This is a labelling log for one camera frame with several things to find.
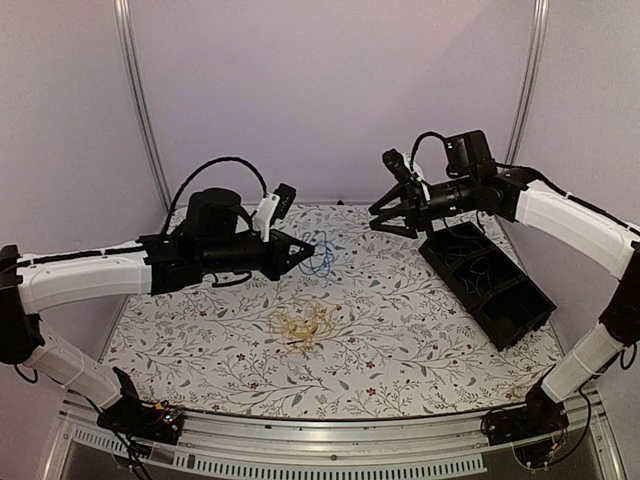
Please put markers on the aluminium front rail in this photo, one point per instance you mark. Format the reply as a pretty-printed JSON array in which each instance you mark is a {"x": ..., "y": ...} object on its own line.
[{"x": 456, "y": 446}]

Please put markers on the floral patterned table mat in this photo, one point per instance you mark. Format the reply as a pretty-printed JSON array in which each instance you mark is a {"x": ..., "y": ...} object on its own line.
[{"x": 372, "y": 332}]

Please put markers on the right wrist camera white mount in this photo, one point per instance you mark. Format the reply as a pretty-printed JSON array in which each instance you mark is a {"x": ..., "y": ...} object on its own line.
[{"x": 405, "y": 172}]

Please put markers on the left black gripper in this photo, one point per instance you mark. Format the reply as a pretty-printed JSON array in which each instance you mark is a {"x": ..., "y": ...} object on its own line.
[{"x": 280, "y": 264}]

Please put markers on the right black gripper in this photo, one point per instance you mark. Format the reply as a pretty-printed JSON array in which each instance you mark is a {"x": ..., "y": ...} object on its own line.
[{"x": 415, "y": 210}]

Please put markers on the left aluminium frame post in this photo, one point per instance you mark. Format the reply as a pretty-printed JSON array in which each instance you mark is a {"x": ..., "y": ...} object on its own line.
[{"x": 126, "y": 35}]

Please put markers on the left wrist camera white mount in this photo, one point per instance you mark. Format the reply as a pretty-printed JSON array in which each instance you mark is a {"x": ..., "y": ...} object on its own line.
[{"x": 274, "y": 206}]

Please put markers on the right aluminium frame post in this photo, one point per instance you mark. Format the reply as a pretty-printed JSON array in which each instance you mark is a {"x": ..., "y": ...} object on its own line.
[{"x": 532, "y": 66}]

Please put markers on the aluminium frame post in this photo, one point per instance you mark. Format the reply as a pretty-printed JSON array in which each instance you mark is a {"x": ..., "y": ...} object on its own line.
[
  {"x": 126, "y": 35},
  {"x": 532, "y": 66}
]

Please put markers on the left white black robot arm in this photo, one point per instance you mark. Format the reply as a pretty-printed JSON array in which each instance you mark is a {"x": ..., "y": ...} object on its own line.
[{"x": 217, "y": 236}]

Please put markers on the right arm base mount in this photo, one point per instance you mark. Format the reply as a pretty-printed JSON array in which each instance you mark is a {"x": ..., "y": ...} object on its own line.
[{"x": 525, "y": 422}]

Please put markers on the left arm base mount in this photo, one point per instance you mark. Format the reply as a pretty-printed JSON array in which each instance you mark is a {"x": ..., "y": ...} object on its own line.
[{"x": 160, "y": 422}]

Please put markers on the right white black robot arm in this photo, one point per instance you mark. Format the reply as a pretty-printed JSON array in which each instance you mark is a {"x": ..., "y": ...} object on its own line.
[{"x": 524, "y": 195}]

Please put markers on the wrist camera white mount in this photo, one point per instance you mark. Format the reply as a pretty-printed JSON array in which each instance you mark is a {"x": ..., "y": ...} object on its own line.
[
  {"x": 274, "y": 206},
  {"x": 405, "y": 172}
]

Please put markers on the black three-compartment tray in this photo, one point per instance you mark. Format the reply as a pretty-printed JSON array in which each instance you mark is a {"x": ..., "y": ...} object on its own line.
[{"x": 494, "y": 290}]

